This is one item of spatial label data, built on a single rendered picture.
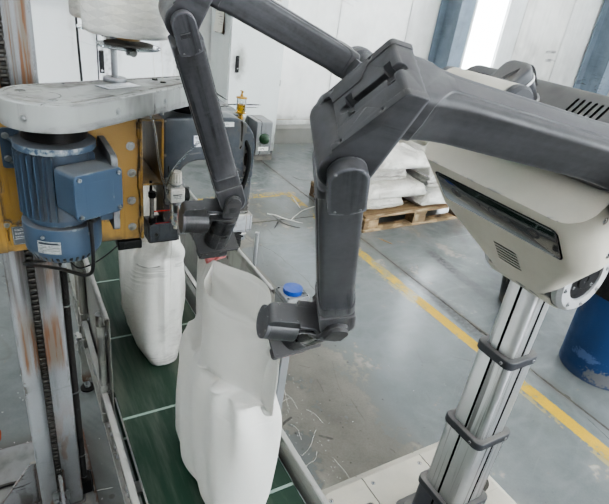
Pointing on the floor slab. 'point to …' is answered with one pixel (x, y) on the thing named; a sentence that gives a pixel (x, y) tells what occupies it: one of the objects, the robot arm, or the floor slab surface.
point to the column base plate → (12, 470)
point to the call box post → (282, 380)
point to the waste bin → (607, 332)
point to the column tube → (49, 284)
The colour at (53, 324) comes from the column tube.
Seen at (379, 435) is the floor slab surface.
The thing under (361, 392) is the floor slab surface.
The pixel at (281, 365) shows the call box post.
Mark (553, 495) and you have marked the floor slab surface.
